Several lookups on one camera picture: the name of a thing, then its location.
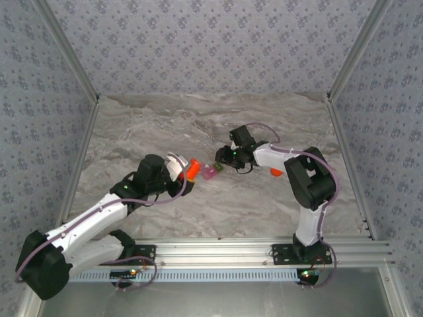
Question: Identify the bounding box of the aluminium frame post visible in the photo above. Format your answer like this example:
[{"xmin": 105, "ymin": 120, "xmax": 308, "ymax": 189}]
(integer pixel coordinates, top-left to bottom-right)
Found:
[
  {"xmin": 32, "ymin": 0, "xmax": 100, "ymax": 102},
  {"xmin": 326, "ymin": 0, "xmax": 395, "ymax": 100}
]

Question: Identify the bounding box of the aluminium mounting rail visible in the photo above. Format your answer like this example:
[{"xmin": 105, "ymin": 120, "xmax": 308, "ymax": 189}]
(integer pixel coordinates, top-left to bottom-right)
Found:
[{"xmin": 132, "ymin": 238, "xmax": 396, "ymax": 269}]

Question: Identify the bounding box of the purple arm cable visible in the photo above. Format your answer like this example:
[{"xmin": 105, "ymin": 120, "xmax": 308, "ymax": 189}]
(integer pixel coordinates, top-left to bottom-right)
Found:
[
  {"xmin": 244, "ymin": 122, "xmax": 341, "ymax": 290},
  {"xmin": 15, "ymin": 153, "xmax": 190, "ymax": 292}
]

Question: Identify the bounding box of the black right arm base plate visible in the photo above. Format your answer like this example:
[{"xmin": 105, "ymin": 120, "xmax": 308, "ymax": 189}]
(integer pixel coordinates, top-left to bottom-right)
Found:
[{"xmin": 271, "ymin": 243, "xmax": 333, "ymax": 265}]

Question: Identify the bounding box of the orange pill bottle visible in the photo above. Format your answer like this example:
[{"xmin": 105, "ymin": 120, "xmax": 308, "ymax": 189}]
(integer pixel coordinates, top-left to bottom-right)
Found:
[{"xmin": 186, "ymin": 158, "xmax": 202, "ymax": 182}]

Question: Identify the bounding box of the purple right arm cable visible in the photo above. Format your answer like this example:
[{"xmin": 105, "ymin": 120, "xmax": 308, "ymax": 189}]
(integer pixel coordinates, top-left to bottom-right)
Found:
[{"xmin": 244, "ymin": 122, "xmax": 341, "ymax": 290}]

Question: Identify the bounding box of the grey metal panel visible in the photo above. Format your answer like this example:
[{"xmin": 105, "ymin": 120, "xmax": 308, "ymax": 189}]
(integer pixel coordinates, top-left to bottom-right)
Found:
[{"xmin": 16, "ymin": 267, "xmax": 409, "ymax": 317}]

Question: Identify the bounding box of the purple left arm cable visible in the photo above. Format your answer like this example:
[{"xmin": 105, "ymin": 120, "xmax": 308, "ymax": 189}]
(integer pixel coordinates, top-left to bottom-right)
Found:
[{"xmin": 15, "ymin": 153, "xmax": 190, "ymax": 292}]

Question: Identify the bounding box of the aluminium table side rail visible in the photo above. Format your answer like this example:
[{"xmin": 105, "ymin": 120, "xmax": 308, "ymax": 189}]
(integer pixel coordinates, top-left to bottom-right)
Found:
[
  {"xmin": 325, "ymin": 94, "xmax": 378, "ymax": 240},
  {"xmin": 54, "ymin": 96, "xmax": 100, "ymax": 242}
]

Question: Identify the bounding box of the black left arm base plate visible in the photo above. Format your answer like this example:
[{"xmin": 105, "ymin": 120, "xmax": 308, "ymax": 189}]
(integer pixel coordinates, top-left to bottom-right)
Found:
[{"xmin": 130, "ymin": 243, "xmax": 157, "ymax": 265}]

